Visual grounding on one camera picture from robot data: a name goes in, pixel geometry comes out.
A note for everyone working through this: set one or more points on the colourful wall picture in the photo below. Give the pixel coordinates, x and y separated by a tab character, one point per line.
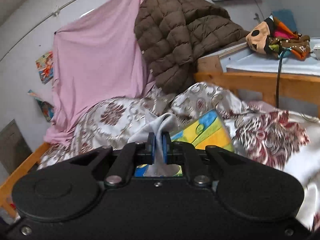
45	67
46	108

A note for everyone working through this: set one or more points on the light blue mattress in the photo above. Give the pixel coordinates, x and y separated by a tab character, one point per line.
241	58

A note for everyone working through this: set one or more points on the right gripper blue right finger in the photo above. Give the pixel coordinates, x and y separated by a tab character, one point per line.
166	147

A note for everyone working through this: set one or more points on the pink sheet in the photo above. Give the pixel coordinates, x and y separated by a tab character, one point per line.
95	58

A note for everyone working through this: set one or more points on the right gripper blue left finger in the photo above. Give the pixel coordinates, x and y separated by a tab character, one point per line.
150	148

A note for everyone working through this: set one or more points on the grey white sock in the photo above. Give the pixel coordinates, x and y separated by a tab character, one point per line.
164	123

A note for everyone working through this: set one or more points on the colourful wall picture upper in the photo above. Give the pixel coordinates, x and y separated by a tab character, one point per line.
45	67

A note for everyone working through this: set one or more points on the brown quilted jacket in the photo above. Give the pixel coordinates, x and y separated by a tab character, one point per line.
174	34

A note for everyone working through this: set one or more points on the colourful wall picture lower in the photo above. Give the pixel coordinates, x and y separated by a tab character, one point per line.
46	108

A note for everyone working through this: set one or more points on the floral satin bedspread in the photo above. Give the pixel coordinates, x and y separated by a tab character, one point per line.
282	139

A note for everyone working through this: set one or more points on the wooden bed frame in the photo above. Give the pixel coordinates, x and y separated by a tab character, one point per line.
299	87

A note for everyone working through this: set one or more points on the grey tray with cartoon drawing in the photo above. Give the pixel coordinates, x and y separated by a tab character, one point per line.
208	129

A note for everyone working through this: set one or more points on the plush doll with tan face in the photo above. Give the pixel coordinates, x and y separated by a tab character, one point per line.
273	37

